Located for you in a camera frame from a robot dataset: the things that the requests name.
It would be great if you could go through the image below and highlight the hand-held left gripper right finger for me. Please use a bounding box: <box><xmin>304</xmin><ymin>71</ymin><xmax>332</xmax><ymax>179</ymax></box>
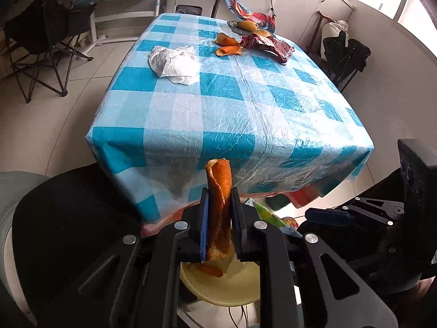
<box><xmin>230</xmin><ymin>186</ymin><xmax>399</xmax><ymax>328</ymax></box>

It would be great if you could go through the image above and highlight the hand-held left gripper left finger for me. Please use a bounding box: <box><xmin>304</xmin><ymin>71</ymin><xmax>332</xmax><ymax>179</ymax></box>
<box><xmin>51</xmin><ymin>187</ymin><xmax>210</xmax><ymax>328</ymax></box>

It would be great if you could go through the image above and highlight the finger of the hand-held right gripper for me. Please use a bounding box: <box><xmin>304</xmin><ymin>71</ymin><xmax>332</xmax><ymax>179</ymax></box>
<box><xmin>305</xmin><ymin>196</ymin><xmax>407</xmax><ymax>227</ymax></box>

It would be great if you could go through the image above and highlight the large curled orange peel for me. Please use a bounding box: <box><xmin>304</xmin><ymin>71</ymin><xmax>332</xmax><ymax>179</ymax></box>
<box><xmin>205</xmin><ymin>158</ymin><xmax>234</xmax><ymax>262</ymax></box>

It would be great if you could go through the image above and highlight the green white packet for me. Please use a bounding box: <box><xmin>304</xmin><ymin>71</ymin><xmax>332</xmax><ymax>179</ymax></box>
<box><xmin>253</xmin><ymin>200</ymin><xmax>303</xmax><ymax>240</ymax></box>

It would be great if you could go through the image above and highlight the yellow plastic bin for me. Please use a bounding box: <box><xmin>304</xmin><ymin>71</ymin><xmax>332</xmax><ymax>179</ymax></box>
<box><xmin>179</xmin><ymin>260</ymin><xmax>263</xmax><ymax>307</ymax></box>

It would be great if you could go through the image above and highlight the orange peel strip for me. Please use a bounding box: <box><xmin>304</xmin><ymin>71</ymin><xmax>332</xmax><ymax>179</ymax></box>
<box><xmin>196</xmin><ymin>263</ymin><xmax>224</xmax><ymax>278</ymax></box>

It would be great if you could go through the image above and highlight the blue white checkered tablecloth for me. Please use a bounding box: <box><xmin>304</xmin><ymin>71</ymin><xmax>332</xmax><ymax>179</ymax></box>
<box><xmin>85</xmin><ymin>13</ymin><xmax>373</xmax><ymax>224</ymax></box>

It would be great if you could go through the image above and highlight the person's left leg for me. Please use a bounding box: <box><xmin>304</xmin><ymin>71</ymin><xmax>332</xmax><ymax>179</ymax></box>
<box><xmin>12</xmin><ymin>164</ymin><xmax>154</xmax><ymax>328</ymax></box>

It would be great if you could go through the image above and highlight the black folding camp chair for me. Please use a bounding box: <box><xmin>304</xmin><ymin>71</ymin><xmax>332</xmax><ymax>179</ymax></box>
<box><xmin>323</xmin><ymin>31</ymin><xmax>371</xmax><ymax>91</ymax></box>

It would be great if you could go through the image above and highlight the white crumpled plastic sheet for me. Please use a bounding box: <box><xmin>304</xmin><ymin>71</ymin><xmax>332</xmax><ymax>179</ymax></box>
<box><xmin>148</xmin><ymin>45</ymin><xmax>199</xmax><ymax>85</ymax></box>

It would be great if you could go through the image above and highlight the red snack packet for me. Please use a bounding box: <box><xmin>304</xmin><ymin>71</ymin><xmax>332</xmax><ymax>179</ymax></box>
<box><xmin>239</xmin><ymin>34</ymin><xmax>295</xmax><ymax>65</ymax></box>

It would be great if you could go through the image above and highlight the white stuffed bag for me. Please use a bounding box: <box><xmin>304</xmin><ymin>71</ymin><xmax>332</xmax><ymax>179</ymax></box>
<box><xmin>323</xmin><ymin>20</ymin><xmax>349</xmax><ymax>40</ymax></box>

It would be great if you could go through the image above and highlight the wooden chair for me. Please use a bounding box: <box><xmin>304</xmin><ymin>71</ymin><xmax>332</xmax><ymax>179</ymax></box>
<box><xmin>305</xmin><ymin>10</ymin><xmax>329</xmax><ymax>55</ymax></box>

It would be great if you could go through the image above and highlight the grey upholstered chair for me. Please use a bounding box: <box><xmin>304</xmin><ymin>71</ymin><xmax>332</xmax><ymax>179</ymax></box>
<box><xmin>0</xmin><ymin>171</ymin><xmax>52</xmax><ymax>315</ymax></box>

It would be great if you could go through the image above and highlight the white cabinet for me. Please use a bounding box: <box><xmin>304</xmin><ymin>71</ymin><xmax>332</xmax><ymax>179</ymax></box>
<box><xmin>273</xmin><ymin>0</ymin><xmax>356</xmax><ymax>52</ymax></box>

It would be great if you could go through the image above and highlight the colourful printed cloth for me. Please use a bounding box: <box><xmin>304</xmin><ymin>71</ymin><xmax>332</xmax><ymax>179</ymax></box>
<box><xmin>212</xmin><ymin>0</ymin><xmax>276</xmax><ymax>31</ymax></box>

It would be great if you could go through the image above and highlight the black cable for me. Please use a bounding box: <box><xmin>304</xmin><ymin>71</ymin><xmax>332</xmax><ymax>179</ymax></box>
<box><xmin>228</xmin><ymin>306</ymin><xmax>250</xmax><ymax>328</ymax></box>

